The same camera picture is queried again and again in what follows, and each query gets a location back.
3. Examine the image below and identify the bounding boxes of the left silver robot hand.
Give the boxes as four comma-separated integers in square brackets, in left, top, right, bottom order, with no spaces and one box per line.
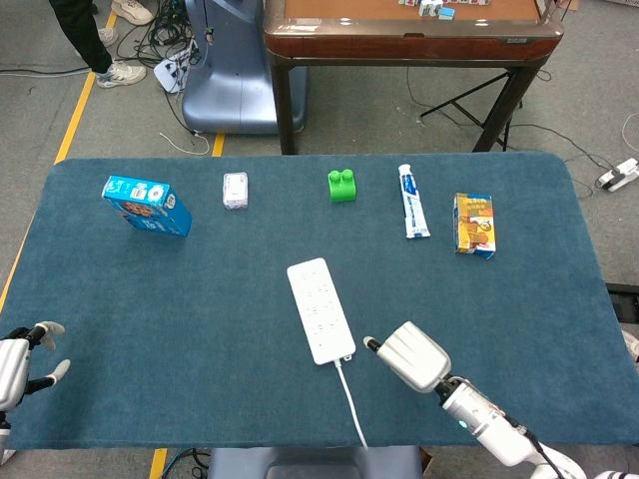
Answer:
[0,321,72,413]

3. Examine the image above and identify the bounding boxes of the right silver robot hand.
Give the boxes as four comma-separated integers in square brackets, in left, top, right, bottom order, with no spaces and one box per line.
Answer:
[362,320,452,395]

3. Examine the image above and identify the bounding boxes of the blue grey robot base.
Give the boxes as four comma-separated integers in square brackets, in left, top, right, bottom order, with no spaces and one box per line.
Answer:
[181,0,309,135]

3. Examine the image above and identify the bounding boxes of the white floor power strip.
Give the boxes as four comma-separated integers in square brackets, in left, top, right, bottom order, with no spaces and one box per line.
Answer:
[595,157,639,194]

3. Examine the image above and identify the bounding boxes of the blue table cloth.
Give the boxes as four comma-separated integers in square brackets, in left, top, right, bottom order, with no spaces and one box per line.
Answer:
[0,152,639,451]

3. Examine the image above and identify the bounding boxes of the grey robot body base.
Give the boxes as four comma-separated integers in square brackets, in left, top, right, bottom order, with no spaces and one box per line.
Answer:
[207,445,424,479]

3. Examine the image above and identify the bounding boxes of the white blue toothpaste tube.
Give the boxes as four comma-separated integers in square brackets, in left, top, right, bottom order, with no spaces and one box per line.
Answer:
[397,164,431,240]

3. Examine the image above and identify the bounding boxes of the green toy building block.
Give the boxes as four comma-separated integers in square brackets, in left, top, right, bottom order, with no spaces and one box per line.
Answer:
[326,169,358,205]

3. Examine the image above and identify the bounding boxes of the blue cookie box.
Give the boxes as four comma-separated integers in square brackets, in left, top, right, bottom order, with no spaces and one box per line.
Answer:
[101,175,194,239]

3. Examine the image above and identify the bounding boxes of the white tissue pack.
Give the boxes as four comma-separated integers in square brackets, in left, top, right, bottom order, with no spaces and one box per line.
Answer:
[222,171,250,211]

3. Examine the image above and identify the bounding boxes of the brown mahjong table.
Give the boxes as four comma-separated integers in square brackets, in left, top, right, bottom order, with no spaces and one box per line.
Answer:
[263,0,565,156]

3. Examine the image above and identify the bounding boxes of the white extension socket with plugs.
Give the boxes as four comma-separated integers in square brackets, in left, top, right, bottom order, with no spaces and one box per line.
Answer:
[153,48,197,95]

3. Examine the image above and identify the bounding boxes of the person's legs and shoes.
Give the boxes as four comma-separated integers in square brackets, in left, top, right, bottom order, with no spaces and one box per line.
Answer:
[48,0,156,90]

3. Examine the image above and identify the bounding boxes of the white cable with plug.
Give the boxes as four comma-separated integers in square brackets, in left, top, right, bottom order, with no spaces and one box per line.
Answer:
[333,357,369,449]

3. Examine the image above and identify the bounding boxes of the white floor cable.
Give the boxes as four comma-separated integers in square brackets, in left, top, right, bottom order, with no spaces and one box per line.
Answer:
[159,130,212,157]

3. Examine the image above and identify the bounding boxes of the tangled black floor cables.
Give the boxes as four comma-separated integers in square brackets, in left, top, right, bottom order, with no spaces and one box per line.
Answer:
[115,0,207,76]

